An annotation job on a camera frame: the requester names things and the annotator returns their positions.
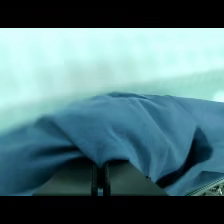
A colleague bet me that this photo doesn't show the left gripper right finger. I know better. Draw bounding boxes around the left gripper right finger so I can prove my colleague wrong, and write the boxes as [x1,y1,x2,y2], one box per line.
[101,159,169,197]

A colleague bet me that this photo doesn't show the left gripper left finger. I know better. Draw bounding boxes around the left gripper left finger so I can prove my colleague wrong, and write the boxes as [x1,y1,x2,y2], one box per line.
[32,159,100,197]

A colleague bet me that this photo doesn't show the blue garment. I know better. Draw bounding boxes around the blue garment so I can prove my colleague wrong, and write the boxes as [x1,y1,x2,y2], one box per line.
[0,91,224,197]

